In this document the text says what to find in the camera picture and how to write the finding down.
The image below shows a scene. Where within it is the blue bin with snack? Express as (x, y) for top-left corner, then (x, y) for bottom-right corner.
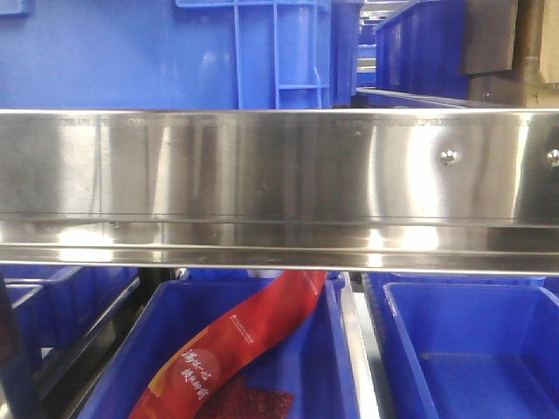
(79, 278), (359, 418)

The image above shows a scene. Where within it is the blue bin upper right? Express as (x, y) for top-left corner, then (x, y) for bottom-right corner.
(375, 1), (468, 100)

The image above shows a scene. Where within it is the empty blue bin right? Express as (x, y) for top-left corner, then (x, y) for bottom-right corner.
(383, 283), (558, 418)

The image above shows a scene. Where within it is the blue bin lower left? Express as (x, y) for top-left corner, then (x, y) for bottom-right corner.
(1, 264), (138, 370)

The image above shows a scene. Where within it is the red snack bag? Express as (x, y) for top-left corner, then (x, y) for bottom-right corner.
(129, 270), (328, 418)

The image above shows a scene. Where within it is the large blue crate upper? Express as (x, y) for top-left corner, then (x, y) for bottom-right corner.
(1, 1), (362, 109)

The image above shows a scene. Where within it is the stainless steel shelf rail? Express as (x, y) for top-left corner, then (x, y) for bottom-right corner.
(1, 109), (558, 275)

